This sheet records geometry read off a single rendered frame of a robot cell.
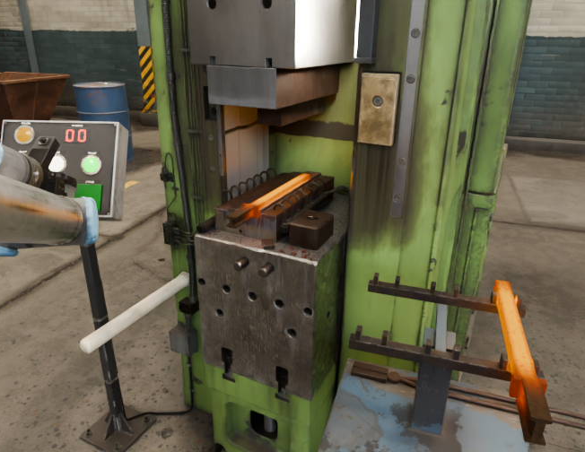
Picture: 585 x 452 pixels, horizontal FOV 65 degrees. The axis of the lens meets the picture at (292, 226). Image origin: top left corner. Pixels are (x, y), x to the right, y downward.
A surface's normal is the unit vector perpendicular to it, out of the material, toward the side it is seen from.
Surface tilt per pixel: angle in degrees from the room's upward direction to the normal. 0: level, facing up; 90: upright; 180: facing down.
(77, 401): 0
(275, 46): 90
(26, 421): 0
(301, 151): 90
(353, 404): 0
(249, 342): 90
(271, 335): 90
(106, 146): 60
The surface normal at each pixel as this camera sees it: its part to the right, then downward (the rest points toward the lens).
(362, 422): 0.01, -0.92
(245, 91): -0.44, 0.34
